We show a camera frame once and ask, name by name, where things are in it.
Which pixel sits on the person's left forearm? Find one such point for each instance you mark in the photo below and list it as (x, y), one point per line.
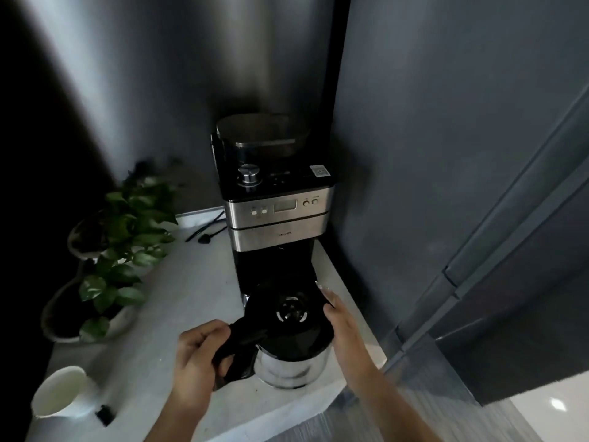
(182, 425)

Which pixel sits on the person's left thumb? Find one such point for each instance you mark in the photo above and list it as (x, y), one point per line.
(214, 330)

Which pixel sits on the small black clip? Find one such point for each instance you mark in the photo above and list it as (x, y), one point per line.
(104, 415)

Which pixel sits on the white square sticker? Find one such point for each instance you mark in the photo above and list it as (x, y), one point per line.
(319, 171)

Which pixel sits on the grey refrigerator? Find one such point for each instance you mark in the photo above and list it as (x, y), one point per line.
(515, 271)

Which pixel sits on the white paper cup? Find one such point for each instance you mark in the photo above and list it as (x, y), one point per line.
(62, 393)

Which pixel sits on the person's right thumb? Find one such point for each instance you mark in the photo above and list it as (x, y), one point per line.
(330, 312)

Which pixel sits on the green plant in white pot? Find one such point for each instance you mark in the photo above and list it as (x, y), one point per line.
(103, 294)
(135, 216)

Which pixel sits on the steel coffee carafe black lid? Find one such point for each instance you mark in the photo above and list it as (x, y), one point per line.
(294, 336)

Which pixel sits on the person's right hand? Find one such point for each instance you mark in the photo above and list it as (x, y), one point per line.
(345, 336)

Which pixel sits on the black and steel coffee machine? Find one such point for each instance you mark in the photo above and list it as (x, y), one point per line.
(276, 218)

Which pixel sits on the person's right forearm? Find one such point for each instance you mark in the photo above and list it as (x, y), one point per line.
(391, 405)

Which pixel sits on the person's left hand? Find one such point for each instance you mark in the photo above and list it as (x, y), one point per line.
(195, 363)

